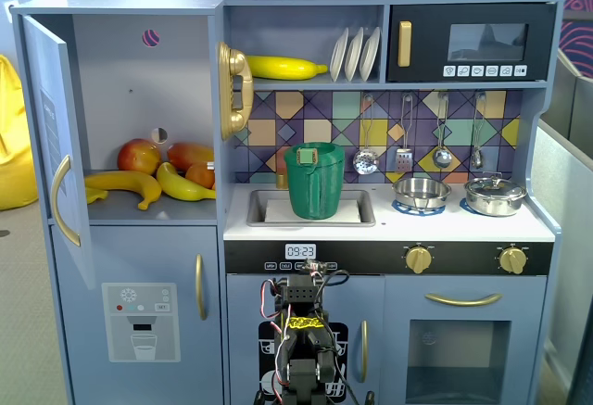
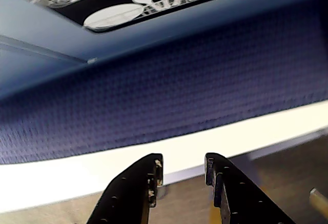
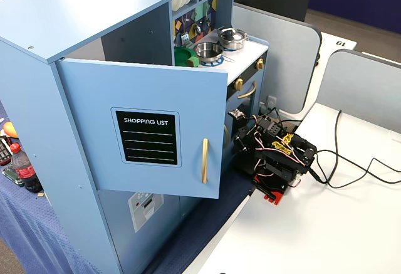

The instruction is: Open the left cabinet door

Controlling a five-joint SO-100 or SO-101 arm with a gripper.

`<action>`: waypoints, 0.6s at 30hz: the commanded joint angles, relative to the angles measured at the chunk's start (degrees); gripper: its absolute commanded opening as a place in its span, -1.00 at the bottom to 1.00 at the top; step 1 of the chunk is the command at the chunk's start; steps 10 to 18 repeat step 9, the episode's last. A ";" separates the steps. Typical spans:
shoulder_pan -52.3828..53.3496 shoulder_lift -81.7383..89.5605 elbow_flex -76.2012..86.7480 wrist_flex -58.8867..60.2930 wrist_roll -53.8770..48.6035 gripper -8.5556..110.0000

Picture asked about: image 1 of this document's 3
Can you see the long yellow toy banana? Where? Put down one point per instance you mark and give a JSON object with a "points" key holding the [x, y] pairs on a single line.
{"points": [[282, 67]]}

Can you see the curved yellow toy banana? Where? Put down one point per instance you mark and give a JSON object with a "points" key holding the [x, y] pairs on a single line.
{"points": [[129, 182], [178, 188]]}

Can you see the gold toy faucet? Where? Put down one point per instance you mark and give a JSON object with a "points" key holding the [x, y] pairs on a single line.
{"points": [[281, 180]]}

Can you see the small orange toy fruit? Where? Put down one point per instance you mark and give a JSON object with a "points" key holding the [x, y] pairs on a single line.
{"points": [[200, 175]]}

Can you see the black table clamp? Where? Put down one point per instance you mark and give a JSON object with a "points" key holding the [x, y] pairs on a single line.
{"points": [[258, 399], [369, 399]]}

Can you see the green plastic pitcher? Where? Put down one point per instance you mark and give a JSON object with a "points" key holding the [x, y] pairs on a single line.
{"points": [[319, 182]]}

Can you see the metal ladle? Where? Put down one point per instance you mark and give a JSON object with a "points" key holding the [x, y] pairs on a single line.
{"points": [[442, 158]]}

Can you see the metal slotted skimmer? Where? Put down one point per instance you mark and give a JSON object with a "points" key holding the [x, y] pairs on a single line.
{"points": [[366, 163]]}

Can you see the red yellow toy apple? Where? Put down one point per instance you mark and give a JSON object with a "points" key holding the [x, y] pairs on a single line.
{"points": [[138, 157]]}

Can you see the white toy plate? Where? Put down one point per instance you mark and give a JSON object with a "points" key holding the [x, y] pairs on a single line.
{"points": [[369, 55], [338, 55], [354, 55]]}

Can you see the grey partition panel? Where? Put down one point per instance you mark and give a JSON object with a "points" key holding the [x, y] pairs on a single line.
{"points": [[565, 168]]}

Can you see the yellow beanbag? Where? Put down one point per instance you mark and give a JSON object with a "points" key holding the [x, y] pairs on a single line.
{"points": [[14, 155]]}

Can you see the steel pan without lid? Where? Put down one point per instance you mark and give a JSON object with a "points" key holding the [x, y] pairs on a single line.
{"points": [[420, 189]]}

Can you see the grey toy sink basin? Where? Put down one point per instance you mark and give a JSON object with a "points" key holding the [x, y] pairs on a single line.
{"points": [[257, 210]]}

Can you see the blue dishwasher door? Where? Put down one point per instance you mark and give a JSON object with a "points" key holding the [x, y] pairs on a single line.
{"points": [[241, 331]]}

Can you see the metal slotted spatula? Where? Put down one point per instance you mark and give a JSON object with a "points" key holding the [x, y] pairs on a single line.
{"points": [[404, 160]]}

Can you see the metal whisk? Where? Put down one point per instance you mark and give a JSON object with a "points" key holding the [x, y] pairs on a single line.
{"points": [[477, 158]]}

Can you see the gold toy telephone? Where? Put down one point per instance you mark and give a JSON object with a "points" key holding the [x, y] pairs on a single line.
{"points": [[231, 62]]}

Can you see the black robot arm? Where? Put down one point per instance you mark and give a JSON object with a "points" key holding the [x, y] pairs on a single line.
{"points": [[301, 298]]}

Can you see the white face picture card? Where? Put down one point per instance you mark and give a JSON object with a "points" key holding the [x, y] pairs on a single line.
{"points": [[11, 8]]}

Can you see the blue oven door with window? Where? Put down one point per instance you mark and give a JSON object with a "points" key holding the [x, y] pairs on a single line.
{"points": [[398, 298]]}

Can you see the blue ice dispenser freezer door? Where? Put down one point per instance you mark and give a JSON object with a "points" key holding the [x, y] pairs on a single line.
{"points": [[139, 256]]}

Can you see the steel pot with lid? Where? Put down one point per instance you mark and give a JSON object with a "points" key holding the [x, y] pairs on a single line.
{"points": [[495, 196]]}

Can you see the red orange toy mango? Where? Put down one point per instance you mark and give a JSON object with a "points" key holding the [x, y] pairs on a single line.
{"points": [[190, 155]]}

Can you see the gold stove knob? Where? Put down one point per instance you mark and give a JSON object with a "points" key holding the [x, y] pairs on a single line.
{"points": [[419, 260], [513, 260]]}

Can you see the blue wooden play kitchen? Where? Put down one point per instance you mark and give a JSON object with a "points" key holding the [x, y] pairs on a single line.
{"points": [[139, 2]]}

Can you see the blue shopping list fridge door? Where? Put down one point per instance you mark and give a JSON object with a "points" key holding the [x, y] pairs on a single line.
{"points": [[46, 76]]}

